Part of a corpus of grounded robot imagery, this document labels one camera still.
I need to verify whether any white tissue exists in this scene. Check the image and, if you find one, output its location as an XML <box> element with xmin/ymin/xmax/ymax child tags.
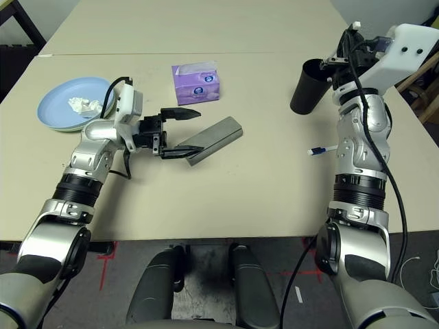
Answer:
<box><xmin>67</xmin><ymin>97</ymin><xmax>103</xmax><ymax>120</ymax></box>

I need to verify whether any black plastic cup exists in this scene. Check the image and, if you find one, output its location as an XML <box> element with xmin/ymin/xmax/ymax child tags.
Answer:
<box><xmin>289</xmin><ymin>58</ymin><xmax>335</xmax><ymax>116</ymax></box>

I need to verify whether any purple tissue pack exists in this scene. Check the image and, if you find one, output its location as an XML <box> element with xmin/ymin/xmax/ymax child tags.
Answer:
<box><xmin>171</xmin><ymin>60</ymin><xmax>221</xmax><ymax>106</ymax></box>

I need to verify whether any grey left robot leg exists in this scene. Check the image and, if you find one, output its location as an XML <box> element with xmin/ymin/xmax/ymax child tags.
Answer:
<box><xmin>126</xmin><ymin>245</ymin><xmax>188</xmax><ymax>325</ymax></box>

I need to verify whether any black metal table frame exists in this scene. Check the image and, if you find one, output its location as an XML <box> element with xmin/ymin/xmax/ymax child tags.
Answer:
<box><xmin>0</xmin><ymin>0</ymin><xmax>47</xmax><ymax>56</ymax></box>

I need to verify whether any black left camera cable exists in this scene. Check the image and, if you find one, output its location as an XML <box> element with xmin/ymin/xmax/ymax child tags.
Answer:
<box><xmin>104</xmin><ymin>75</ymin><xmax>134</xmax><ymax>119</ymax></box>

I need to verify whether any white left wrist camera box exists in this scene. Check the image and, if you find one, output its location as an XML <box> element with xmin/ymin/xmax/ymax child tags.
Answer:
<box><xmin>112</xmin><ymin>84</ymin><xmax>143</xmax><ymax>151</ymax></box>

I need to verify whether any white pen with blue grip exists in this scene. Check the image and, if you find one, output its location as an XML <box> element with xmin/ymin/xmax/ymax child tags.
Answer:
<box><xmin>307</xmin><ymin>145</ymin><xmax>340</xmax><ymax>156</ymax></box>

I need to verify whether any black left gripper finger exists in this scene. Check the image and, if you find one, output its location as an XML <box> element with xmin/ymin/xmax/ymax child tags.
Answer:
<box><xmin>160</xmin><ymin>107</ymin><xmax>202</xmax><ymax>121</ymax></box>
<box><xmin>159</xmin><ymin>144</ymin><xmax>203</xmax><ymax>161</ymax></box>

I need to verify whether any blue plate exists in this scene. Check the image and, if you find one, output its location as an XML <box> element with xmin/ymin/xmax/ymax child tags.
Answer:
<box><xmin>36</xmin><ymin>76</ymin><xmax>111</xmax><ymax>132</ymax></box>

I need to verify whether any grey robot leg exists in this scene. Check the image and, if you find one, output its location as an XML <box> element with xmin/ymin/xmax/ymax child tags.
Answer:
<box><xmin>126</xmin><ymin>245</ymin><xmax>188</xmax><ymax>325</ymax></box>
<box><xmin>228</xmin><ymin>243</ymin><xmax>281</xmax><ymax>326</ymax></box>

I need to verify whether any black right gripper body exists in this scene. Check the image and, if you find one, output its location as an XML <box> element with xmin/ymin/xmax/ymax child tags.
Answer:
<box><xmin>321</xmin><ymin>51</ymin><xmax>380</xmax><ymax>82</ymax></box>

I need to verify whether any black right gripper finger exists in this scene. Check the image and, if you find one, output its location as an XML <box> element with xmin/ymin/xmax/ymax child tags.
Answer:
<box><xmin>353</xmin><ymin>31</ymin><xmax>370</xmax><ymax>56</ymax></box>
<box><xmin>337</xmin><ymin>29</ymin><xmax>353</xmax><ymax>60</ymax></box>

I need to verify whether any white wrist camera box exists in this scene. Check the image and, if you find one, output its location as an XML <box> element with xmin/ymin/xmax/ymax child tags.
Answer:
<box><xmin>112</xmin><ymin>84</ymin><xmax>143</xmax><ymax>151</ymax></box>
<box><xmin>358</xmin><ymin>23</ymin><xmax>439</xmax><ymax>95</ymax></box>

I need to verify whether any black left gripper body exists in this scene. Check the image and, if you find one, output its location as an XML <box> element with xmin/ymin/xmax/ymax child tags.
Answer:
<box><xmin>132</xmin><ymin>114</ymin><xmax>169</xmax><ymax>157</ymax></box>

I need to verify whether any white floor cable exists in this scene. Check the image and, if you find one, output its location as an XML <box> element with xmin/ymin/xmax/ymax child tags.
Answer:
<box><xmin>399</xmin><ymin>252</ymin><xmax>439</xmax><ymax>309</ymax></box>

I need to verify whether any black foam floor mat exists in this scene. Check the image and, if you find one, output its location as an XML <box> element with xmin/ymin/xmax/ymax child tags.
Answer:
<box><xmin>0</xmin><ymin>44</ymin><xmax>38</xmax><ymax>103</ymax></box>

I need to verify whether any wooden chair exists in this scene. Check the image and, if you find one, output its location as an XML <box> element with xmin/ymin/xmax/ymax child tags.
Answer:
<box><xmin>396</xmin><ymin>51</ymin><xmax>439</xmax><ymax>125</ymax></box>

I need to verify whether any grey right robot leg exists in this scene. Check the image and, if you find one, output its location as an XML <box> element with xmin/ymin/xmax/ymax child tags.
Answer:
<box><xmin>228</xmin><ymin>243</ymin><xmax>281</xmax><ymax>326</ymax></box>

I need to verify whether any grey robot pelvis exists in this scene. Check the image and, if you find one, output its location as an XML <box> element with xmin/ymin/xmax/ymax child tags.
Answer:
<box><xmin>116</xmin><ymin>319</ymin><xmax>248</xmax><ymax>329</ymax></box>

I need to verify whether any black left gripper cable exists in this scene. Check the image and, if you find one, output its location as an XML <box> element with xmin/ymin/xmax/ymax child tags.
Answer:
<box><xmin>109</xmin><ymin>149</ymin><xmax>133</xmax><ymax>181</ymax></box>

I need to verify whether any grey glasses case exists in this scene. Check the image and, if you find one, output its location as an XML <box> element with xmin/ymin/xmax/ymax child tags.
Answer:
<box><xmin>176</xmin><ymin>116</ymin><xmax>244</xmax><ymax>167</ymax></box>

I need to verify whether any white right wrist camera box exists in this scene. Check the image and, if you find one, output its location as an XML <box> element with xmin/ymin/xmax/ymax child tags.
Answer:
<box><xmin>358</xmin><ymin>23</ymin><xmax>439</xmax><ymax>95</ymax></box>

